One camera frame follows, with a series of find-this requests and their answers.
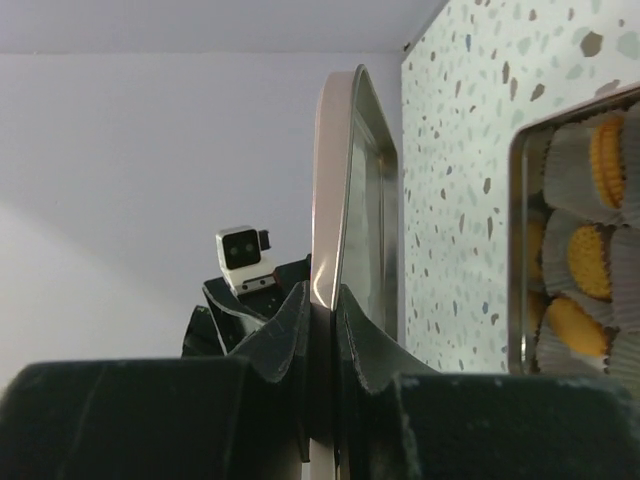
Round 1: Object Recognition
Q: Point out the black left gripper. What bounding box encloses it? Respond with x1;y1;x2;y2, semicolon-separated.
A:
182;256;311;357

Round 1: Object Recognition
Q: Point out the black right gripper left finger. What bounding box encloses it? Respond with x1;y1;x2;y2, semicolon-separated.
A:
1;282;311;479

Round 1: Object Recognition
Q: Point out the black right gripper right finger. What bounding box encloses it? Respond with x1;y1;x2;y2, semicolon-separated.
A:
335;287;639;479

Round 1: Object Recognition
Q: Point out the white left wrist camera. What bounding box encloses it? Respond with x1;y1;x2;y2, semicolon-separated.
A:
216;226;276;296

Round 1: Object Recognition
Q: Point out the silver tin lid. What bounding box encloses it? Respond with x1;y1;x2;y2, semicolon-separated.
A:
307;65;399;479

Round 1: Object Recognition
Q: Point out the round biscuit cookie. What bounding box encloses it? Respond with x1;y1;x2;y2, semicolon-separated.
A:
546;297;607;357
567;224;614;302

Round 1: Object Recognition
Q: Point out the round biscuit cookie top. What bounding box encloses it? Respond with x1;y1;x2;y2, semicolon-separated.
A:
567;224;614;302

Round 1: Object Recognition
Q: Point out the silver cookie tin box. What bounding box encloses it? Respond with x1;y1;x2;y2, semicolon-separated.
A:
507;85;639;391

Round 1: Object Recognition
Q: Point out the orange cookie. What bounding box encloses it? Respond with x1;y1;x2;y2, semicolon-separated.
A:
589;116;626;209

